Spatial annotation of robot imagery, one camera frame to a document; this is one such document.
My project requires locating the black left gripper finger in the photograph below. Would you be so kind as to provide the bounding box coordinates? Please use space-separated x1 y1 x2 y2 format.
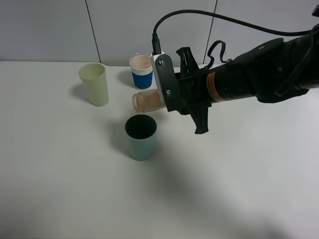
188 106 211 134

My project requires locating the teal plastic cup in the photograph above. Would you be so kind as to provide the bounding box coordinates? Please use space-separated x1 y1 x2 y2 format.
125 115 157 161

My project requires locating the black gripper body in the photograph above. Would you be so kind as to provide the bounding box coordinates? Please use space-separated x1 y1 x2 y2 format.
175 68 212 115

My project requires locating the black camera cable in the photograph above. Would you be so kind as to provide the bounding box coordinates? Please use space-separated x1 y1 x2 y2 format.
152 9 319 54

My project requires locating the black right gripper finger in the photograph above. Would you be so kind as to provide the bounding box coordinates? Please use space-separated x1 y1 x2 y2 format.
176 47 199 79

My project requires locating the pale green plastic cup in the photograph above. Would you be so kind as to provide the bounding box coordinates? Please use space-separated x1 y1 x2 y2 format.
78 63 109 107

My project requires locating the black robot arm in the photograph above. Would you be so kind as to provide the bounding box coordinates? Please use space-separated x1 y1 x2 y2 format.
174 26 319 134

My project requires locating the pink label drink bottle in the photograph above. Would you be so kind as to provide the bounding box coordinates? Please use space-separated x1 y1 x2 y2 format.
132 89 166 113

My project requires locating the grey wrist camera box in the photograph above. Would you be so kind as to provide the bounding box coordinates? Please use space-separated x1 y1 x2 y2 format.
151 54 166 107

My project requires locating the blue white paper cup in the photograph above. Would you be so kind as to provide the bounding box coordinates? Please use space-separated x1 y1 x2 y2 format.
130 55 153 90

